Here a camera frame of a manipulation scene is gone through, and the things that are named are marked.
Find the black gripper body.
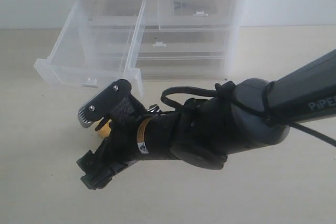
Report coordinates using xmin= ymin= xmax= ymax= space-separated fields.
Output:
xmin=107 ymin=98 xmax=228 ymax=170

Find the yellow cheese wedge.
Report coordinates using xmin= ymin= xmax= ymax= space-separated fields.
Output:
xmin=96 ymin=120 xmax=111 ymax=139

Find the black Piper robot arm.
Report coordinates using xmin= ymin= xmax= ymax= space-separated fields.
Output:
xmin=77 ymin=51 xmax=335 ymax=190

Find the bottom wide clear drawer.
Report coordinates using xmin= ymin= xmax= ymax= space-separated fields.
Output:
xmin=136 ymin=52 xmax=226 ymax=76

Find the wide clear drawer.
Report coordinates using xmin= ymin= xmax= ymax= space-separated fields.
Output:
xmin=140 ymin=30 xmax=228 ymax=52
xmin=136 ymin=52 xmax=226 ymax=76

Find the middle wide clear drawer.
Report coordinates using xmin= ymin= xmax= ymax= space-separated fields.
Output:
xmin=140 ymin=30 xmax=228 ymax=52

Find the metal key ring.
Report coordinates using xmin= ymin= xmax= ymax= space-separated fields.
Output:
xmin=173 ymin=0 xmax=190 ymax=11

